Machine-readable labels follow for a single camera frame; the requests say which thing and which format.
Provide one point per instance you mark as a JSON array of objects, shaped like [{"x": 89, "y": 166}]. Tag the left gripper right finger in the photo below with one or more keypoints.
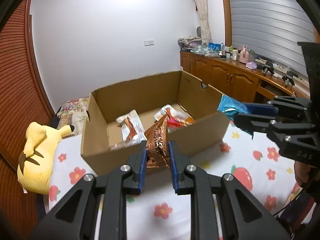
[{"x": 221, "y": 204}]

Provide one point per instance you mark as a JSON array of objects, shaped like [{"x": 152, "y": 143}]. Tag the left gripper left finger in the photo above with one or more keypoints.
[{"x": 75, "y": 215}]

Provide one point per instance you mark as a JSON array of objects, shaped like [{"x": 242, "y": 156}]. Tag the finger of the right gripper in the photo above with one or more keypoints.
[
  {"x": 251, "y": 123},
  {"x": 260, "y": 109}
]

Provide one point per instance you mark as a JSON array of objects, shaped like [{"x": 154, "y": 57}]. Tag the blue foil snack packet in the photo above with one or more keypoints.
[{"x": 231, "y": 107}]

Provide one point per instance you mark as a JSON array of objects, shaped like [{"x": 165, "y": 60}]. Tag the orange chicken feet snack pack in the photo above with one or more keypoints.
[{"x": 175, "y": 119}]

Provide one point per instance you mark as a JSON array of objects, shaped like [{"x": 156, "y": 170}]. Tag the white chicken feet snack pack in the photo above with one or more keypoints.
[{"x": 131, "y": 127}]

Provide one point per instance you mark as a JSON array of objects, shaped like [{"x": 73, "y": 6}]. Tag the copper foil snack packet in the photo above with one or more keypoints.
[{"x": 156, "y": 144}]

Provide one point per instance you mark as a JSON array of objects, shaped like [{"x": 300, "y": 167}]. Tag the brown cracker bar pack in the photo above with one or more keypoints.
[{"x": 124, "y": 144}]

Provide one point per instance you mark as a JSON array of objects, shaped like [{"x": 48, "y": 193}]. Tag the person's right hand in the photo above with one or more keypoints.
[{"x": 306, "y": 175}]

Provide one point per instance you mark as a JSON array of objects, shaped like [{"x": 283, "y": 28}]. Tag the wooden sideboard cabinet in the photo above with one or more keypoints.
[{"x": 235, "y": 80}]

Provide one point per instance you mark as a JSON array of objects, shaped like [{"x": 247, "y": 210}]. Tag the small black tripod gadget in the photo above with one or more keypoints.
[{"x": 268, "y": 68}]

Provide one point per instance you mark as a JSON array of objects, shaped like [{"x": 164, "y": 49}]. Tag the white floral strawberry bedsheet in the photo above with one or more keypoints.
[{"x": 96, "y": 204}]

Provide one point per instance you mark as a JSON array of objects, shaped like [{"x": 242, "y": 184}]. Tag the yellow Pikachu plush toy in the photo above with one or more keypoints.
[{"x": 36, "y": 160}]

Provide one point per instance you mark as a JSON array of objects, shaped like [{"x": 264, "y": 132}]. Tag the blue box on cabinet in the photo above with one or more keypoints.
[{"x": 215, "y": 46}]

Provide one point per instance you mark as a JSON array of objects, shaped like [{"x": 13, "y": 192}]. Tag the grey window blind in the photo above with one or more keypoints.
[{"x": 272, "y": 28}]

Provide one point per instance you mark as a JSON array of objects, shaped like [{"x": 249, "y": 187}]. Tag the brown cardboard box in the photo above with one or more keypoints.
[{"x": 147, "y": 96}]

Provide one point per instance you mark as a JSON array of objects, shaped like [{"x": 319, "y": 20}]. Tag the folded clothes pile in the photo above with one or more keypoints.
[{"x": 188, "y": 43}]

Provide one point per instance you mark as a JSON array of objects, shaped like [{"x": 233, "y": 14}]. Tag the brown louvered wardrobe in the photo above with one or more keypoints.
[{"x": 23, "y": 100}]

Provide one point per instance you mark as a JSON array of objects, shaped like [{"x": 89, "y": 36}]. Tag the beige curtain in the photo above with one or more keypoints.
[{"x": 202, "y": 9}]

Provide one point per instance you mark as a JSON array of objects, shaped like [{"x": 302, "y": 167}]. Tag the white wall switch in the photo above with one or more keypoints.
[{"x": 149, "y": 43}]

